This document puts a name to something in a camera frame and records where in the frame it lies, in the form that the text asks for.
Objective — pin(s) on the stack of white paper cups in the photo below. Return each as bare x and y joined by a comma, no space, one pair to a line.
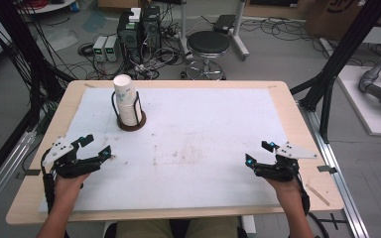
127,99

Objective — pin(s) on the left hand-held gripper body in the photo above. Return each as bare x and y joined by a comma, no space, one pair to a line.
59,149

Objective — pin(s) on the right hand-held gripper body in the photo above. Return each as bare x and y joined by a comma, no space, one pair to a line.
292,151

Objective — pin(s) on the black computer tower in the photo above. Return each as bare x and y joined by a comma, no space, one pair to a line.
129,36
151,29

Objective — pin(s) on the person's left hand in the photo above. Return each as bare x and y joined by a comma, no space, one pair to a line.
68,185

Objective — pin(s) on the person's leg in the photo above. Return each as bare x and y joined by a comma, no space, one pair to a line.
145,230
211,228

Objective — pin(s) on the grey bench power supply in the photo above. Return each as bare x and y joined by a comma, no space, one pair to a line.
111,49
100,49

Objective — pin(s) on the white platform board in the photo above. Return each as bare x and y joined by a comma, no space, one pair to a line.
360,105

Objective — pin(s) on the person's right hand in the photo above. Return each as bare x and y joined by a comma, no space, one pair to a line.
282,187

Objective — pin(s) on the brown cardboard box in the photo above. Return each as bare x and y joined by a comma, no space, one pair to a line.
337,13

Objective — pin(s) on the white metal stand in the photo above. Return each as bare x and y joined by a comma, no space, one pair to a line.
239,36

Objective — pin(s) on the black round stool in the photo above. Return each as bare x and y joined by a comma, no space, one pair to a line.
208,43

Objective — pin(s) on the thin wooden stick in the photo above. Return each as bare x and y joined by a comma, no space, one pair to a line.
317,195

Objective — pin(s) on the black metal frame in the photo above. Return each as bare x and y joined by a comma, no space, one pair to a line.
29,59
340,56

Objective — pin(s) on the white small box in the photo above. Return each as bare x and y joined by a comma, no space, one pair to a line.
135,15

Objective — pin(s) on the white round table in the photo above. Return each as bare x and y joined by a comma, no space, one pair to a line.
46,6

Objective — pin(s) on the white table mat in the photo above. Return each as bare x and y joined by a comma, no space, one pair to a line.
195,132

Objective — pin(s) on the person's right leg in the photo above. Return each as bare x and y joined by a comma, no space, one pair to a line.
211,228

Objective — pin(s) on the black tape piece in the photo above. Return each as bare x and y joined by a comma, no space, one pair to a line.
29,172
327,169

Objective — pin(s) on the white table leg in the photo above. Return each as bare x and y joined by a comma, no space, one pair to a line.
249,225

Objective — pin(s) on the aluminium rail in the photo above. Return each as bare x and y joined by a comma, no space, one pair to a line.
334,175
6,167

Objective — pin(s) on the person's left leg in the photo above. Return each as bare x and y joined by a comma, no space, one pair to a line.
145,230

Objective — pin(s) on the black flat device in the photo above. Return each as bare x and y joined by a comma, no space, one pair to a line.
224,23

